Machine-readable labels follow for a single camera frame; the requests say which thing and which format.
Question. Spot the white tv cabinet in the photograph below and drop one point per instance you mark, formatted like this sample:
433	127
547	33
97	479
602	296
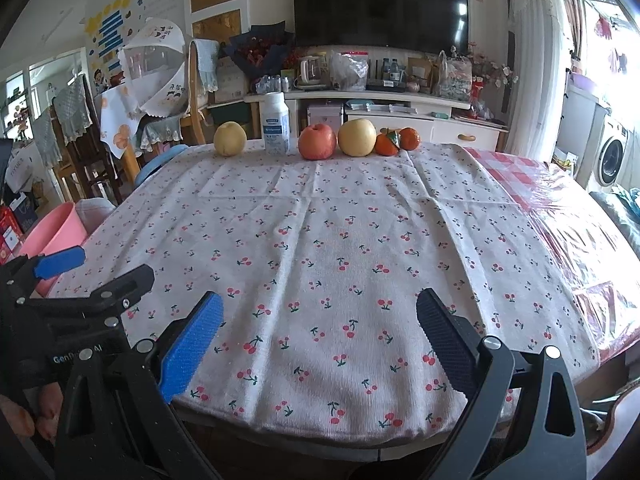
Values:
435	119

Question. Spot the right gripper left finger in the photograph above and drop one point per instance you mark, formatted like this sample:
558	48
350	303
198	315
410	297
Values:
117	420

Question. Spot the white washing machine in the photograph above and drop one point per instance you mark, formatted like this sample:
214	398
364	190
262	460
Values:
610	155

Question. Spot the grey cushioned stool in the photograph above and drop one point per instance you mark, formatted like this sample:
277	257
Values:
92	212

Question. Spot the blue chair back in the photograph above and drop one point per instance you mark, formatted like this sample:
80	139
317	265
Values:
158	162

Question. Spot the red gift boxes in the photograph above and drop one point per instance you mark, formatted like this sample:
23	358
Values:
10	235

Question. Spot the dark flower bouquet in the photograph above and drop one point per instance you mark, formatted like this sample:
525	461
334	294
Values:
262	50

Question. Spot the white milk bottle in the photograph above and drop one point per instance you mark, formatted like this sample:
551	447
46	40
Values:
275	119

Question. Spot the orange tangerine behind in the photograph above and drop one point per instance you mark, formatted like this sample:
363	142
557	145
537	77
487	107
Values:
409	139

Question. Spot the dark wooden chair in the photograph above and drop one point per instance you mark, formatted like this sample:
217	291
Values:
77	131

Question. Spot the pink storage box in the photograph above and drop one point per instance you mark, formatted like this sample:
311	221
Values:
330	114

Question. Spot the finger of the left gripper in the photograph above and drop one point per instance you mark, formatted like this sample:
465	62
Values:
111	299
50	266

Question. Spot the cherry print tablecloth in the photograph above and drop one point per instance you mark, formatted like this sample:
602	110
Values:
319	265

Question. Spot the orange tangerine with leaf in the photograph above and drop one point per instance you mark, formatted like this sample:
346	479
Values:
387	142

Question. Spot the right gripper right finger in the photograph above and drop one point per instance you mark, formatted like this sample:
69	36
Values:
521	419

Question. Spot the pink plastic basin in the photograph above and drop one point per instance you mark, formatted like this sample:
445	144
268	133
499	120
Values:
61	228

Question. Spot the small yellow pear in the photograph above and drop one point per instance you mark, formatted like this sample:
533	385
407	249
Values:
229	139

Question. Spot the large yellow pear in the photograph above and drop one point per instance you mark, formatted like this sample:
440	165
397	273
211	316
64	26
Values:
357	137

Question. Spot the person's left hand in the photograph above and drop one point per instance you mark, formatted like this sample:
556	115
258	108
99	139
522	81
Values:
26	419

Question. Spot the white mesh food cover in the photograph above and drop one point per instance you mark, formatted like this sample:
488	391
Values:
154	64

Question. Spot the red apple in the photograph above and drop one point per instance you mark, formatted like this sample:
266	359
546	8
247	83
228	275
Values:
317	142

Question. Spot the black television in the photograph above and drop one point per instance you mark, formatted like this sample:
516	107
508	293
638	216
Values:
429	26

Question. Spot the wooden dining chair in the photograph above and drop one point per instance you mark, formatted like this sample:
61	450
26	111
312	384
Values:
190	105

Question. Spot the dining table with cloth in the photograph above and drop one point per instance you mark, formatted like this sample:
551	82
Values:
120	119

